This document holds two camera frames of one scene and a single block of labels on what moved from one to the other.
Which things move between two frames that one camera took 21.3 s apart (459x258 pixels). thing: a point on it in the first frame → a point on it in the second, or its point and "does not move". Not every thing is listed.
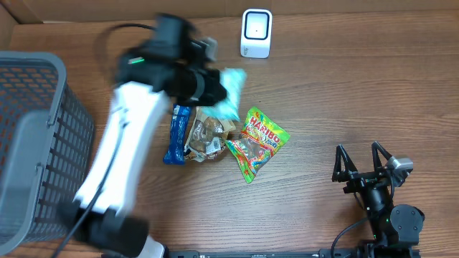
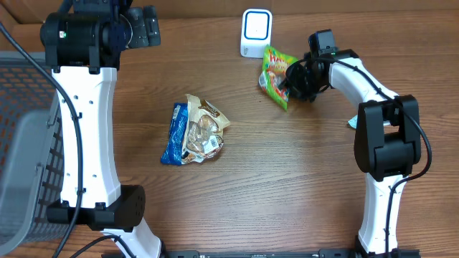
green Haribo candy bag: [261, 135] → [273, 72]
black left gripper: [217, 94] → [146, 26]
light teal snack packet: [232, 80] → [353, 122]
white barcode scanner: [256, 33] does not move
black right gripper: [359, 178] → [292, 84]
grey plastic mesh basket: [46, 147] does not move
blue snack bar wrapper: [175, 152] does not move
